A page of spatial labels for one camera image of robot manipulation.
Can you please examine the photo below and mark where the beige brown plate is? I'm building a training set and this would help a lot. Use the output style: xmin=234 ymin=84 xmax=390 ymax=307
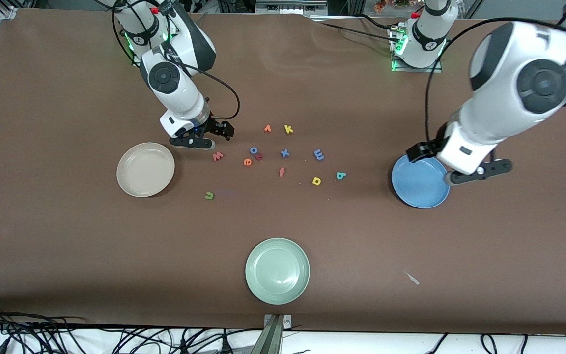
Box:
xmin=116 ymin=142 xmax=176 ymax=198

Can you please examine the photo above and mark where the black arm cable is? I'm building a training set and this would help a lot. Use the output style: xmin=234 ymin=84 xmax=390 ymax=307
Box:
xmin=425 ymin=17 xmax=566 ymax=148
xmin=111 ymin=0 xmax=241 ymax=121

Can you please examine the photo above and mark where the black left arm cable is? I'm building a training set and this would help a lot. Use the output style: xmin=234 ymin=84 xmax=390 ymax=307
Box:
xmin=425 ymin=17 xmax=566 ymax=148

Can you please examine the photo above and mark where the black table cable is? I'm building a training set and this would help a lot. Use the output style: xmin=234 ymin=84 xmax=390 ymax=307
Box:
xmin=320 ymin=22 xmax=399 ymax=42
xmin=359 ymin=14 xmax=401 ymax=31

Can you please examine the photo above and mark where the grey metal box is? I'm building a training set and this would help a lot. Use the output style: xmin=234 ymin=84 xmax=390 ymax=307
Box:
xmin=255 ymin=0 xmax=328 ymax=14

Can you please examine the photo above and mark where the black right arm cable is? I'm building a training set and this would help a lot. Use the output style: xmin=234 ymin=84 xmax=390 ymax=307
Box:
xmin=111 ymin=0 xmax=241 ymax=121

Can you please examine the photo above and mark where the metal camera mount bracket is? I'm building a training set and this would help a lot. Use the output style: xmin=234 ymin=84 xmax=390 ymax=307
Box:
xmin=263 ymin=314 xmax=292 ymax=354

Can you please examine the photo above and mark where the black cable bundle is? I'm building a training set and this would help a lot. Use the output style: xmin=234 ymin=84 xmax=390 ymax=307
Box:
xmin=0 ymin=302 xmax=264 ymax=354

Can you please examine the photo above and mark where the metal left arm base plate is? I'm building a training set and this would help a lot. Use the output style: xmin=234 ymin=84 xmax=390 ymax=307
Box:
xmin=391 ymin=25 xmax=443 ymax=73

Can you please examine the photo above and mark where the blue plate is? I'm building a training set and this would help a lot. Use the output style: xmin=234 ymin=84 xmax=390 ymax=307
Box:
xmin=391 ymin=153 xmax=451 ymax=209

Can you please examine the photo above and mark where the green plate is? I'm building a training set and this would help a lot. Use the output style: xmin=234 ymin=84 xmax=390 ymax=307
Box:
xmin=245 ymin=238 xmax=311 ymax=305

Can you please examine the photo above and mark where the brown paper table cover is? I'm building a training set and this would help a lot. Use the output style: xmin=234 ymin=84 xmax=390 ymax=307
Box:
xmin=0 ymin=7 xmax=566 ymax=335

